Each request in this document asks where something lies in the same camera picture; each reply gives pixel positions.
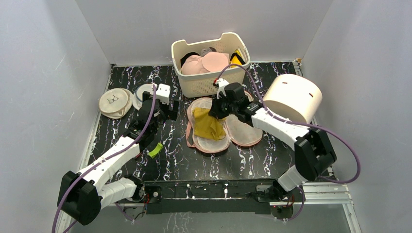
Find mustard yellow bra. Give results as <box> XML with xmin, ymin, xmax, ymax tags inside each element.
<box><xmin>192</xmin><ymin>107</ymin><xmax>226</xmax><ymax>141</ymax></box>

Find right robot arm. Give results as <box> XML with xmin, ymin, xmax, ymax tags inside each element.
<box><xmin>209</xmin><ymin>79</ymin><xmax>337</xmax><ymax>202</ymax></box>

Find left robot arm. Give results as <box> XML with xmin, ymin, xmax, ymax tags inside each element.
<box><xmin>57</xmin><ymin>92</ymin><xmax>179</xmax><ymax>226</ymax></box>

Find cream plastic laundry basket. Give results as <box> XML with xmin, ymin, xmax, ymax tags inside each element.
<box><xmin>171</xmin><ymin>32</ymin><xmax>251</xmax><ymax>98</ymax></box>

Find pink bra in basket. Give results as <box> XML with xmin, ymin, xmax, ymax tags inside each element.
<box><xmin>181</xmin><ymin>52</ymin><xmax>229</xmax><ymax>75</ymax></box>

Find green plastic clip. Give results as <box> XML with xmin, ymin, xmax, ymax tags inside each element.
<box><xmin>148</xmin><ymin>142</ymin><xmax>164</xmax><ymax>158</ymax></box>

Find yellow black item in basket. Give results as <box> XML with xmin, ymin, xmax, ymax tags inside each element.
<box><xmin>229</xmin><ymin>49</ymin><xmax>246</xmax><ymax>68</ymax></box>

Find white cylindrical drum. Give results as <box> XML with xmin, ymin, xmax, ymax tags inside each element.
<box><xmin>263</xmin><ymin>74</ymin><xmax>323</xmax><ymax>123</ymax></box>

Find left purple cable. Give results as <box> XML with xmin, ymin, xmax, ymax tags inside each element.
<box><xmin>51</xmin><ymin>84</ymin><xmax>158</xmax><ymax>233</ymax></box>

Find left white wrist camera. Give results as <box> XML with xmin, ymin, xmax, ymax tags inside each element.
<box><xmin>156</xmin><ymin>83</ymin><xmax>171</xmax><ymax>105</ymax></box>

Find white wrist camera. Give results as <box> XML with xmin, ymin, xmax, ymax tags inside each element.
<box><xmin>213</xmin><ymin>78</ymin><xmax>229</xmax><ymax>99</ymax></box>
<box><xmin>156</xmin><ymin>83</ymin><xmax>171</xmax><ymax>105</ymax></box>

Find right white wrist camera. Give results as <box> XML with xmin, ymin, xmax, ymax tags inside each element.
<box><xmin>213</xmin><ymin>78</ymin><xmax>229</xmax><ymax>99</ymax></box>

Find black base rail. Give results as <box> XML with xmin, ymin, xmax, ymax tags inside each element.
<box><xmin>122</xmin><ymin>180</ymin><xmax>293</xmax><ymax>216</ymax></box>

